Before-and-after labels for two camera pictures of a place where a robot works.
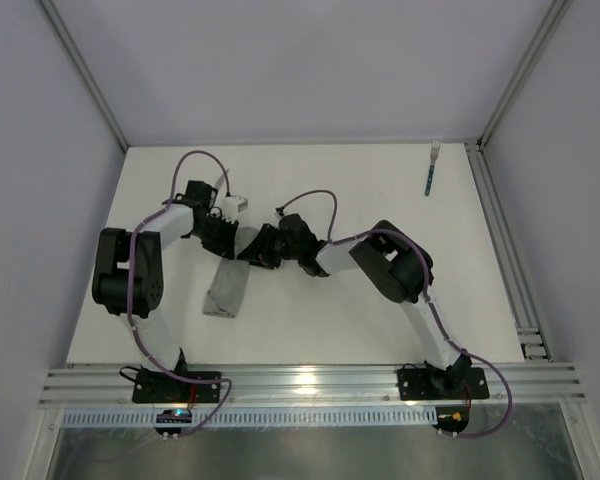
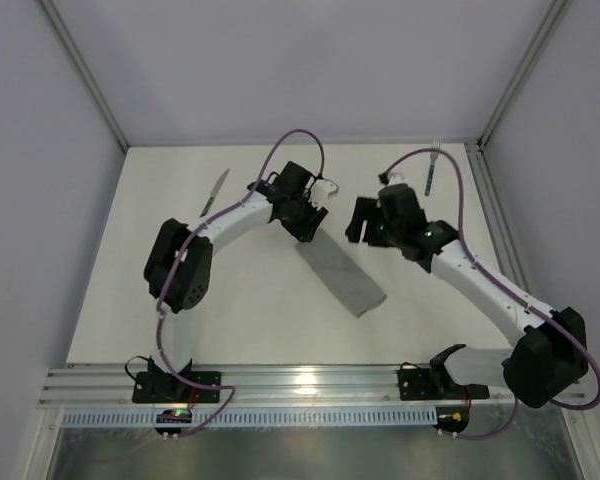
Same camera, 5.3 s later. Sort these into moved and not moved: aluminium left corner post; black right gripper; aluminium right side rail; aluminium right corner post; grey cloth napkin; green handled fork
Moved: grey cloth napkin; black right gripper
Not moved: aluminium right corner post; aluminium right side rail; aluminium left corner post; green handled fork
